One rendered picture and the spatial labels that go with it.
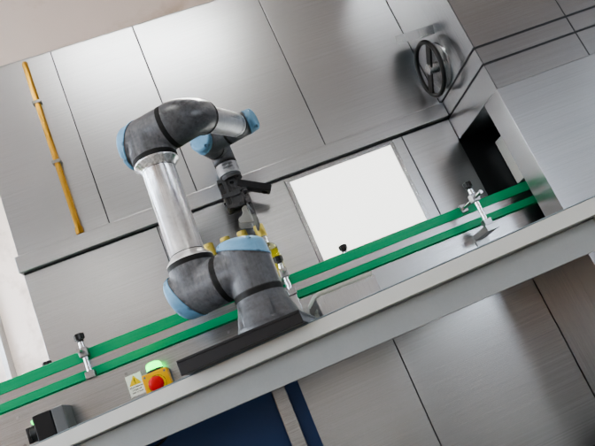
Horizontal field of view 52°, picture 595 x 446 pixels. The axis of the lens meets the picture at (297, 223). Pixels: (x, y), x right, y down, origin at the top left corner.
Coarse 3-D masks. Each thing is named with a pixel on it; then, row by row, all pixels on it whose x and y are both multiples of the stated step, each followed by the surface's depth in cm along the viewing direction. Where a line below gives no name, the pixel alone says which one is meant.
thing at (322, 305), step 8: (368, 280) 160; (376, 280) 160; (344, 288) 159; (352, 288) 159; (360, 288) 159; (368, 288) 159; (376, 288) 159; (320, 296) 158; (328, 296) 158; (336, 296) 158; (344, 296) 158; (352, 296) 158; (360, 296) 158; (320, 304) 157; (328, 304) 157; (336, 304) 157; (344, 304) 157; (312, 312) 174; (320, 312) 159; (328, 312) 156
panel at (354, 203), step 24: (336, 168) 218; (360, 168) 218; (384, 168) 219; (312, 192) 215; (336, 192) 215; (360, 192) 216; (384, 192) 216; (408, 192) 217; (312, 216) 212; (336, 216) 213; (360, 216) 213; (384, 216) 214; (408, 216) 214; (336, 240) 210; (360, 240) 211
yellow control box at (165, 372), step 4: (164, 368) 161; (168, 368) 164; (152, 372) 160; (156, 372) 160; (160, 372) 160; (164, 372) 160; (168, 372) 162; (144, 376) 160; (148, 376) 160; (152, 376) 160; (160, 376) 160; (164, 376) 160; (168, 376) 160; (172, 376) 166; (144, 380) 160; (148, 380) 160; (164, 380) 160; (168, 380) 160; (172, 380) 163; (144, 384) 159; (148, 384) 159; (164, 384) 159; (148, 388) 159; (148, 392) 159
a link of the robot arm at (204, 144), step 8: (200, 136) 189; (208, 136) 188; (216, 136) 189; (192, 144) 190; (200, 144) 189; (208, 144) 188; (216, 144) 190; (224, 144) 191; (200, 152) 190; (208, 152) 191; (216, 152) 194
